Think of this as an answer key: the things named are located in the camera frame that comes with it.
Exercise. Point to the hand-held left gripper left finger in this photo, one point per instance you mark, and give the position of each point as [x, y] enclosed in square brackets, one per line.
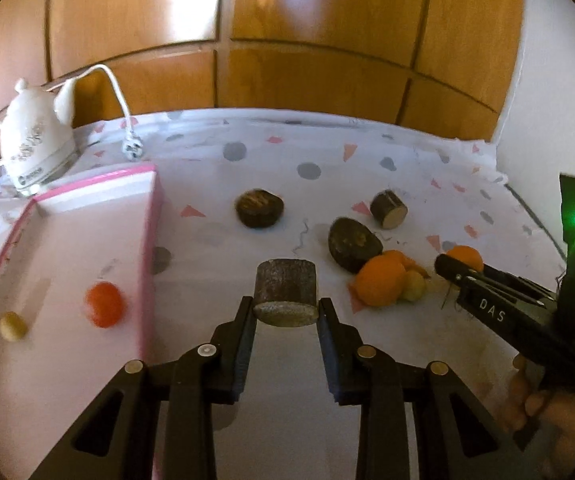
[244, 332]

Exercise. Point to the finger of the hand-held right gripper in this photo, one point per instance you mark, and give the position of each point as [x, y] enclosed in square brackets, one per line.
[450, 267]

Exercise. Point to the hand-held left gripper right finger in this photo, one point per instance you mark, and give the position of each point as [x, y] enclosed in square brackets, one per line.
[328, 340]

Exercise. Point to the small red-orange fruit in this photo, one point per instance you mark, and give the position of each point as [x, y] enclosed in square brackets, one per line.
[467, 255]

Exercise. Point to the orange carrot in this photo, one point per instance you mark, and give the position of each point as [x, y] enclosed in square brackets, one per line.
[400, 258]

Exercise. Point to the large wood log piece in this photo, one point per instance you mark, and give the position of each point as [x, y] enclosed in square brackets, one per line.
[285, 285]

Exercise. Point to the large orange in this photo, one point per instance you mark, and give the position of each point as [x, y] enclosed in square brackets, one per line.
[380, 282]

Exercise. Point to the small wood log piece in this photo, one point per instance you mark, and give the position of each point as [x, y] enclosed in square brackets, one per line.
[389, 208]

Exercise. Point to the dark avocado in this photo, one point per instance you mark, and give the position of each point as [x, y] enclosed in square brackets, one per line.
[355, 245]

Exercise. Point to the pink rimmed white tray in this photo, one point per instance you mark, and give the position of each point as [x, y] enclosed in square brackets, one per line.
[67, 250]

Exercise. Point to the person's right hand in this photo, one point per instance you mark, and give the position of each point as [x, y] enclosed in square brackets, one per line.
[567, 415]

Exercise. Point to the orange tangerine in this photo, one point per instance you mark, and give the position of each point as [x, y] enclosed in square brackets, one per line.
[104, 305]

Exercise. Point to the white patterned tablecloth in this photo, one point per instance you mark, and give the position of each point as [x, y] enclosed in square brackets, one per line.
[267, 160]

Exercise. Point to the small beige potato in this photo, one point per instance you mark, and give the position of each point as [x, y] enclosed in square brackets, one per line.
[13, 326]

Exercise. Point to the wooden panelled cabinet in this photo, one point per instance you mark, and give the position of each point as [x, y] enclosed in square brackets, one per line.
[317, 25]

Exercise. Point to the white ceramic electric kettle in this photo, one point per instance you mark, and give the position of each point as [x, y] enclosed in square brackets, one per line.
[32, 130]

